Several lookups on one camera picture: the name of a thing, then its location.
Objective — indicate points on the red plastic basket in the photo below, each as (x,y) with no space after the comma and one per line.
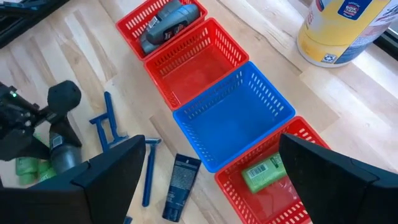
(267,202)
(133,23)
(199,71)

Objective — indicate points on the blue plastic basket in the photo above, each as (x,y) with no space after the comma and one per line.
(236,121)

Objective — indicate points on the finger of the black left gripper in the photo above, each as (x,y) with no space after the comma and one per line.
(63,97)
(66,129)

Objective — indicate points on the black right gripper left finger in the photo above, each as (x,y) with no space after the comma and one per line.
(102,186)

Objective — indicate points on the grey travel bottle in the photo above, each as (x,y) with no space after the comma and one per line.
(66,158)
(177,21)
(147,46)

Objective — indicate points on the white yellow wipes canister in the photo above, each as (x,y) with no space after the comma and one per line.
(335,37)

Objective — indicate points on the dark navy toiletry tube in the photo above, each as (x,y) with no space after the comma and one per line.
(127,220)
(180,189)

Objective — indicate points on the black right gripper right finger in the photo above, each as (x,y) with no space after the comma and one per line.
(335,193)

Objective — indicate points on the blue disposable razor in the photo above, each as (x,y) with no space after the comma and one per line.
(110,115)
(150,174)
(99,119)

